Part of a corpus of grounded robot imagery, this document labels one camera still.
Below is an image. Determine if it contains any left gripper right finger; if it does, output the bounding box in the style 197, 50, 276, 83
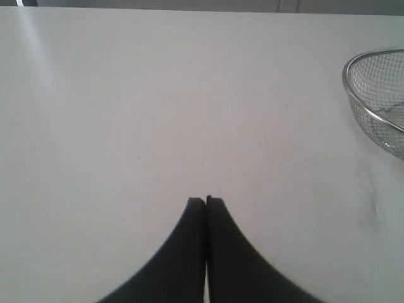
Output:
206, 196, 320, 302

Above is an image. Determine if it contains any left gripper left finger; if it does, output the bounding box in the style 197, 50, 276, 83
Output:
100, 198, 207, 303

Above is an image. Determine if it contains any oval wire mesh basket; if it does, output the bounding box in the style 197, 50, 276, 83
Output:
342, 48, 403, 159

